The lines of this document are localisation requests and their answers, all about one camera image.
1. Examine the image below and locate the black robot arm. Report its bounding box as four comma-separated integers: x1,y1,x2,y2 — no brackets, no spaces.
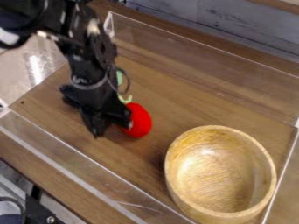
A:
0,0,132,137

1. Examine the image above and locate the black metal stand base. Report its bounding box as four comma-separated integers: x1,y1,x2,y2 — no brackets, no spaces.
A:
24,185,65,224

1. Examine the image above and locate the round wooden bowl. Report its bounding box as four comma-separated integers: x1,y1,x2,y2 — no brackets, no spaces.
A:
164,125,276,224

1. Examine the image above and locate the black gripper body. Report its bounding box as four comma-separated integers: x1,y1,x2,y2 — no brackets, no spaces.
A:
60,80,130,123

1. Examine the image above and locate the black cable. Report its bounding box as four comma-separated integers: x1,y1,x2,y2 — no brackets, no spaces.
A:
0,195,28,224

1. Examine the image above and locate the red plush strawberry toy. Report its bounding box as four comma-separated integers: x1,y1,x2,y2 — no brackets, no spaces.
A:
118,95,154,138

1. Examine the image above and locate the green rectangular block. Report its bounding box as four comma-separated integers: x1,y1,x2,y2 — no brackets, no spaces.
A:
116,69,123,86

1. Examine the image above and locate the clear acrylic corner bracket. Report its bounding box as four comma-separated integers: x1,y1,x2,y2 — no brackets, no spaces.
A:
103,12,115,38

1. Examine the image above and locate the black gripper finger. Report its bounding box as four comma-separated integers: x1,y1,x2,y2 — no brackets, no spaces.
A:
111,116,132,130
80,108,111,138

